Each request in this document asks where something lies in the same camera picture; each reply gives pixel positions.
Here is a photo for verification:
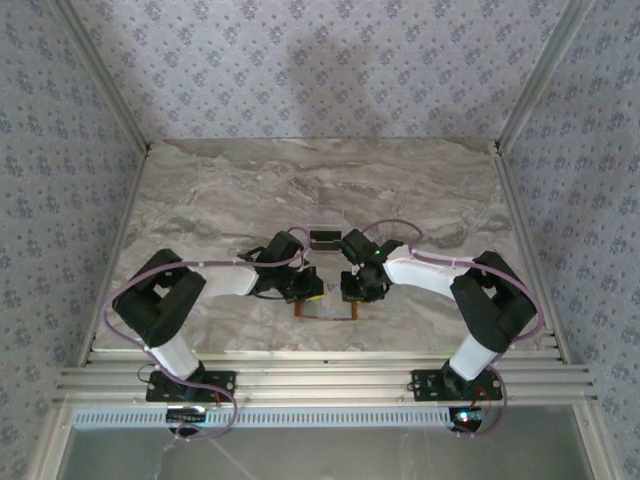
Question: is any aluminium rail bed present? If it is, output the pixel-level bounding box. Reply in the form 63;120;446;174
53;349;600;407

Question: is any grey metal panel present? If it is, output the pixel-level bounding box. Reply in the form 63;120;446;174
64;427;596;480

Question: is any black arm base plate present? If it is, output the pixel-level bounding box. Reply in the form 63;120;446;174
145;369;238;404
410;368;503;403

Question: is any white slotted cable duct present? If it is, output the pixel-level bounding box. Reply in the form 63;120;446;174
72;405;454;430

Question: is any aluminium side rail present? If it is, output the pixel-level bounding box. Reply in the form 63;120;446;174
77;144;154;369
492;142;571;365

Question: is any black controller board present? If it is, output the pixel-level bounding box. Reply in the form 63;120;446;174
448;407;489;432
166;407;209;424

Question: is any black card with stripe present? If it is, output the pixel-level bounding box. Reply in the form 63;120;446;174
309;228;343;254

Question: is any aluminium corner post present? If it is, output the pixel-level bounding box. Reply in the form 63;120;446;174
49;0;152;154
493;0;599;154

